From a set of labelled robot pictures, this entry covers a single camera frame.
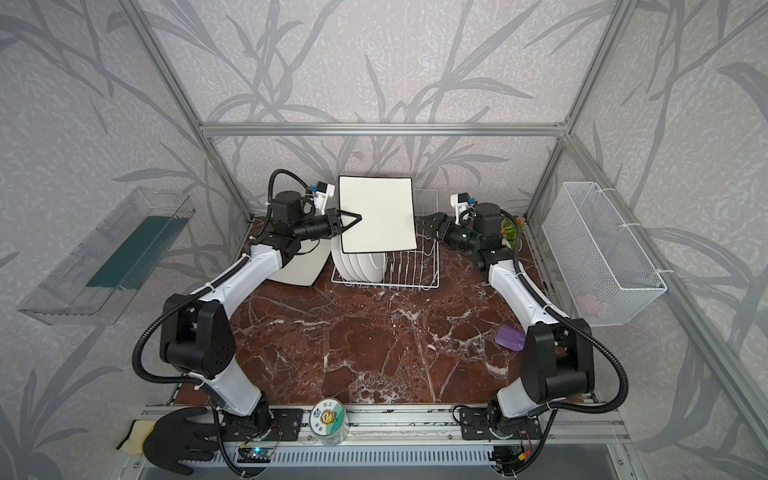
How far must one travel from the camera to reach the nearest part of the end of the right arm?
0.64 m

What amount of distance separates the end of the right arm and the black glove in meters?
0.73

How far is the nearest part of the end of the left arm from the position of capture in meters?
0.67

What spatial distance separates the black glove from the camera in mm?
698
